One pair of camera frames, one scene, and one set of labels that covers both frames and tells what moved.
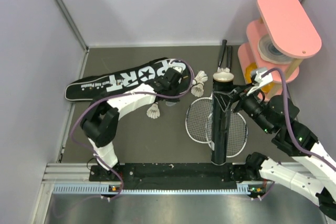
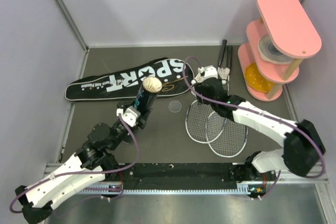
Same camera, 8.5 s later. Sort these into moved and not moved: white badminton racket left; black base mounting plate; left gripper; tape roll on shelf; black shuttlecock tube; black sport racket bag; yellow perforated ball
Moved: black shuttlecock tube; left gripper
Not moved: black base mounting plate; black sport racket bag; tape roll on shelf; white badminton racket left; yellow perforated ball
